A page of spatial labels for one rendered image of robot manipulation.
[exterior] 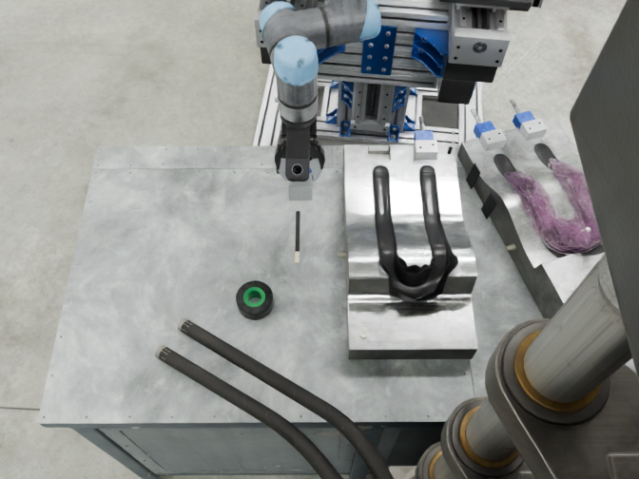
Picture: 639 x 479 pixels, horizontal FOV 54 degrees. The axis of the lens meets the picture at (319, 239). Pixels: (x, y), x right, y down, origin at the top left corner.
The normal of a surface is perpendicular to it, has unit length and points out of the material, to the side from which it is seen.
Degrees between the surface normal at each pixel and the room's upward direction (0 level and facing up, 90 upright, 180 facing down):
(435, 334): 0
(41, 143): 0
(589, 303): 90
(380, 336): 0
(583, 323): 90
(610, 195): 90
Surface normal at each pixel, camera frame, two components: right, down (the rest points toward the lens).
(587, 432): 0.00, -0.50
